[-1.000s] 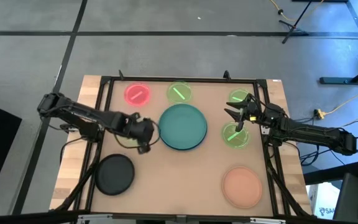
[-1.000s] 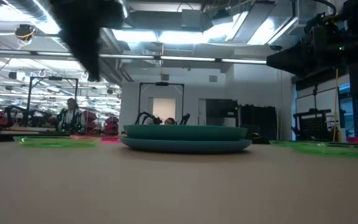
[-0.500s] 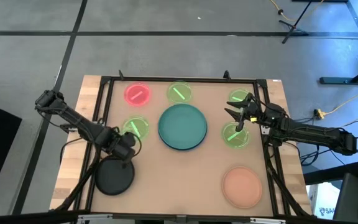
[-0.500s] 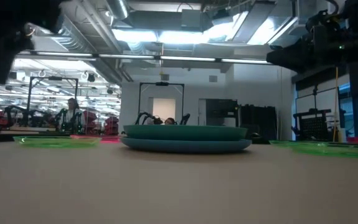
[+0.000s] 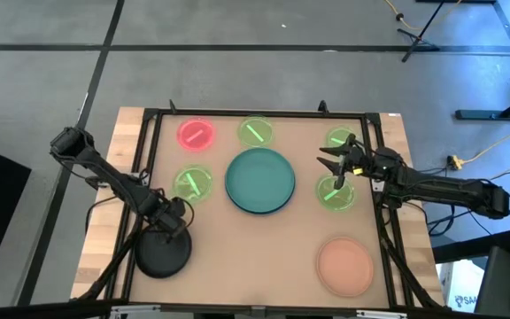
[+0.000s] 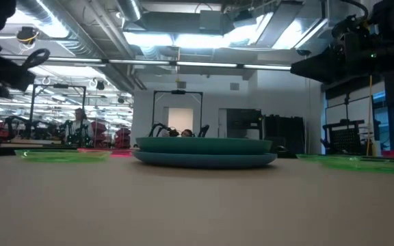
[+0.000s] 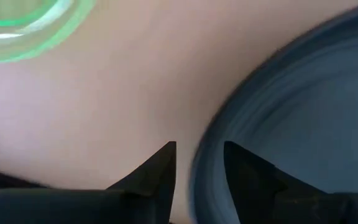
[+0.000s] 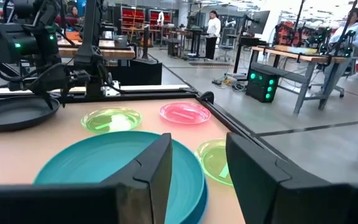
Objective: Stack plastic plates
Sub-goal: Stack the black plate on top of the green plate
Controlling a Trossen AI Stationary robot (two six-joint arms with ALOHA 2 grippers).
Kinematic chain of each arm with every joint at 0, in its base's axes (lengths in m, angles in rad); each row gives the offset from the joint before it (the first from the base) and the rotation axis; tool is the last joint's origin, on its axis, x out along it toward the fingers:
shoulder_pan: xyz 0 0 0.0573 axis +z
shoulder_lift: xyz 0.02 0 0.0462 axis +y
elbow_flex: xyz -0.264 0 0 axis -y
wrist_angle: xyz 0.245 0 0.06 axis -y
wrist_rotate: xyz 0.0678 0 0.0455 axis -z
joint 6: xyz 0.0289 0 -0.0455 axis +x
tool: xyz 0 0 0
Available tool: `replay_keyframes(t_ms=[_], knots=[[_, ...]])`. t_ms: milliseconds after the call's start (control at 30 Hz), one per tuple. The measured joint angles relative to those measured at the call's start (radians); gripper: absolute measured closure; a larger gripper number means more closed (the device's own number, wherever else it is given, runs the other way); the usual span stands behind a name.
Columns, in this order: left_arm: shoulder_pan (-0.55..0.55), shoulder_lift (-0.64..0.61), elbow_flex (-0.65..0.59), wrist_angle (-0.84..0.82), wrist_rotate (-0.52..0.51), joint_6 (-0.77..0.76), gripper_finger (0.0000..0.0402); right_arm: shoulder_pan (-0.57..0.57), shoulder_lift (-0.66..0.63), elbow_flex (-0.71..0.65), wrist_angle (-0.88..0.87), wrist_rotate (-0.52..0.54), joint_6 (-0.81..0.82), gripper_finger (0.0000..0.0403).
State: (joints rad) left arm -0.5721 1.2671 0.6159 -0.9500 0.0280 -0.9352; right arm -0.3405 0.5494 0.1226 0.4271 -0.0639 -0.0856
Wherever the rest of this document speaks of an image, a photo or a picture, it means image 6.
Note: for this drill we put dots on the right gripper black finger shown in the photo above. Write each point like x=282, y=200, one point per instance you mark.
x=308, y=70

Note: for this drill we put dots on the pink transparent plastic plate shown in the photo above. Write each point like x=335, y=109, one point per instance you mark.
x=115, y=152

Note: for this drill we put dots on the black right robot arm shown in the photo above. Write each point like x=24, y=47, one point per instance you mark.
x=393, y=20

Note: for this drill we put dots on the background black robot arm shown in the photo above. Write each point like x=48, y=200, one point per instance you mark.
x=203, y=130
x=161, y=129

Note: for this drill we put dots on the black cabinet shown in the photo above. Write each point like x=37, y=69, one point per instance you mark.
x=284, y=133

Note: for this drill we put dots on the black perforated rack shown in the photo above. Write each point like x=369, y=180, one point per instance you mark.
x=345, y=138

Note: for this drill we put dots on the green transparent plastic plate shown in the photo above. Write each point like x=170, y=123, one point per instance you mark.
x=371, y=166
x=327, y=157
x=62, y=156

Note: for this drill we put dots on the standing person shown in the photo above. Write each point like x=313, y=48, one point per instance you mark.
x=79, y=126

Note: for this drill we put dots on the teal plastic plate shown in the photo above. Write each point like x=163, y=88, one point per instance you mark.
x=204, y=145

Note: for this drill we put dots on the seated person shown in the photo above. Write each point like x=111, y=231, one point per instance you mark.
x=186, y=133

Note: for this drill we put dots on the blue plastic plate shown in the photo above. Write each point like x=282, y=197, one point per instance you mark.
x=204, y=160

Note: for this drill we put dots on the long ceiling light strip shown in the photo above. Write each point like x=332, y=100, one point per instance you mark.
x=142, y=62

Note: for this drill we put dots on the black rig frame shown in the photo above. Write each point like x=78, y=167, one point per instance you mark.
x=178, y=92
x=58, y=87

